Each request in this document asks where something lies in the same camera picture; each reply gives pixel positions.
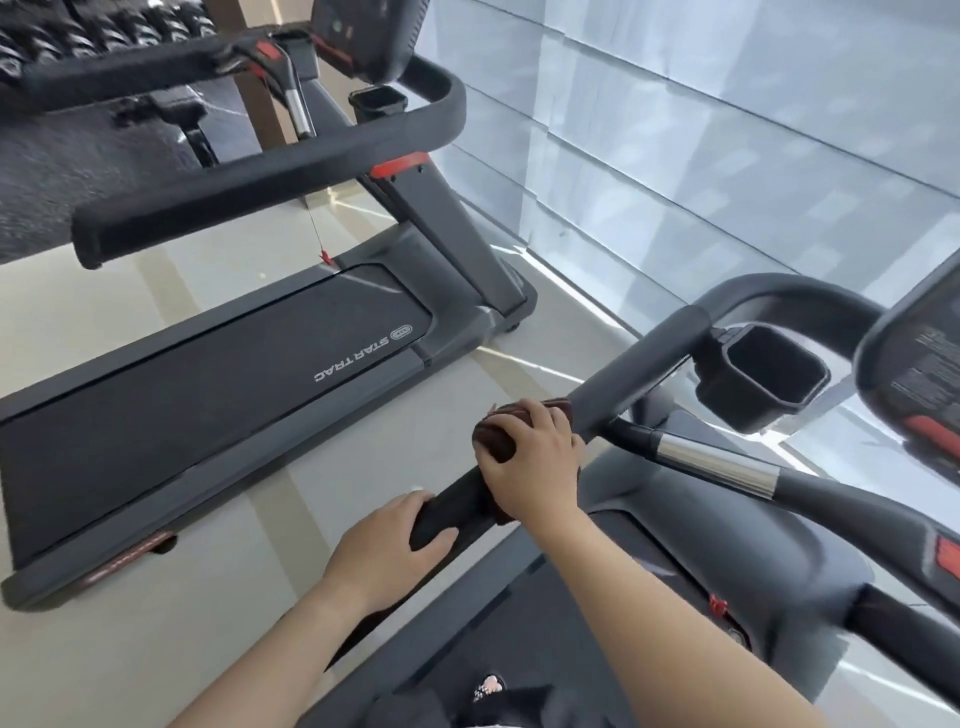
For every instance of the black treadmill with steel grip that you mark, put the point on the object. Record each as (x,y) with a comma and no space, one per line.
(637,364)

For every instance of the black treadmill console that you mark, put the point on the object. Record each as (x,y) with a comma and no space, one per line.
(922,360)
(367,34)

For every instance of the red safety clip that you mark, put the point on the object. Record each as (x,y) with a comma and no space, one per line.
(718,604)

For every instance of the person's right thumb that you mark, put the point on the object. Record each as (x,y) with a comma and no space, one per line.
(496,466)

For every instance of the person's black printed clothing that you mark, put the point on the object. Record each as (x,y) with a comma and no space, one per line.
(510,705)

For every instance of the black treadmill with white logo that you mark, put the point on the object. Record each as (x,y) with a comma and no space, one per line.
(225,390)

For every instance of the grey window blind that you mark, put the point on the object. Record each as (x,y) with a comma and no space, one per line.
(712,135)

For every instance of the person's right forearm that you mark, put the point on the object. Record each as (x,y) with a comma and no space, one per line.
(652,630)

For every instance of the person's left hand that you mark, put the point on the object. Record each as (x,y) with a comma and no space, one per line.
(371,551)

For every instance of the person's left forearm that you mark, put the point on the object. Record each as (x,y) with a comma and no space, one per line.
(277,660)

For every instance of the black weight bench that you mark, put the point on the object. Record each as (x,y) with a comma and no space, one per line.
(176,112)

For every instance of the person's right hand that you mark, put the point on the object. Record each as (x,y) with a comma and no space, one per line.
(544,469)

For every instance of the person's left thumb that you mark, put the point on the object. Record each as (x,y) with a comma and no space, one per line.
(435,541)

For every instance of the black treadmill cup holder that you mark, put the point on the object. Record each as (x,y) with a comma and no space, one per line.
(379,101)
(765,375)

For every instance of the rack of black dumbbells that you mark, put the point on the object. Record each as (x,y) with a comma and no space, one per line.
(90,30)

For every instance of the brown cleaning cloth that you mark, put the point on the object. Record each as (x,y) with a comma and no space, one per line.
(496,439)

